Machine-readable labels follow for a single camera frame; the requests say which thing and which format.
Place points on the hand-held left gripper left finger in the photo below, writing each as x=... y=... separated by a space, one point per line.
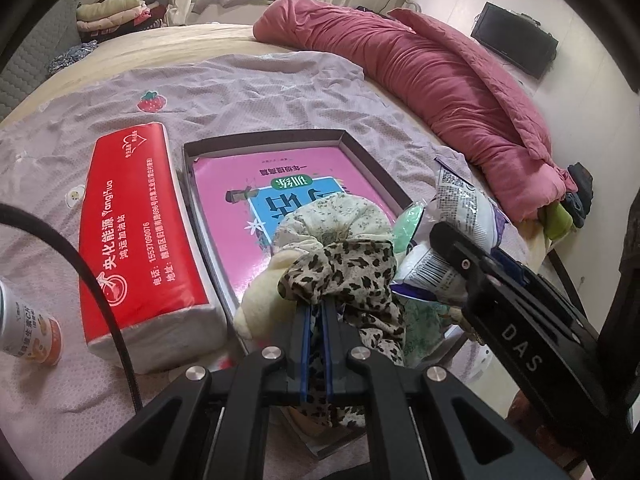
x=302 y=350

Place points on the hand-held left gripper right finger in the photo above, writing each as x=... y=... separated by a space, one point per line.
x=327 y=350

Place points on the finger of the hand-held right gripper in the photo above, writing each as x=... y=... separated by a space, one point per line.
x=512 y=266
x=460 y=255

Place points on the white purple soft packet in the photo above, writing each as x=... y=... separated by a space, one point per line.
x=465 y=200

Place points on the cream plush bear purple dress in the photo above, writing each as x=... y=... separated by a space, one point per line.
x=260 y=300

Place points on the green patterned tissue packet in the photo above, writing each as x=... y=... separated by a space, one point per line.
x=425 y=325

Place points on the leopard print scrunchie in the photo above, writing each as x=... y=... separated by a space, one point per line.
x=350 y=270

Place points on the pale floral scrunchie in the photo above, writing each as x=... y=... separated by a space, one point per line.
x=340 y=215

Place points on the dark cardboard box tray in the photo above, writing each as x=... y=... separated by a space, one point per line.
x=369 y=165

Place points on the red tissue pack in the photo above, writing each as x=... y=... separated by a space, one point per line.
x=140 y=220

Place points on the green cloth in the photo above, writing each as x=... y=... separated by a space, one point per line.
x=555 y=220

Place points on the dark red patterned clothing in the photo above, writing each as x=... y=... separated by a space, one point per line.
x=540 y=420

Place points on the dark blue cloth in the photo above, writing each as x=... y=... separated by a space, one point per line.
x=580 y=190

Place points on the pink picture book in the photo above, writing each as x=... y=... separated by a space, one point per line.
x=225 y=200

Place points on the red quilt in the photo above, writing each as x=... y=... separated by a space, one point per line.
x=400 y=70

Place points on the black television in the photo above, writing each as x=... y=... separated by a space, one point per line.
x=515 y=40

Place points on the lilac printed bedsheet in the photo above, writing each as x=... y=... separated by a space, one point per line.
x=250 y=90

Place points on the pale blue pill bottle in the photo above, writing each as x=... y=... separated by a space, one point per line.
x=30 y=330

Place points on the beige bed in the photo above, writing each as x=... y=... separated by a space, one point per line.
x=175 y=40

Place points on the blue patterned garment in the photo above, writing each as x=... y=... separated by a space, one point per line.
x=70 y=57

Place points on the stack of folded clothes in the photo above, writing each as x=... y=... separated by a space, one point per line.
x=110 y=12

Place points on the grey quilted headboard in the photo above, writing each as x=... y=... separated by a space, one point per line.
x=30 y=60

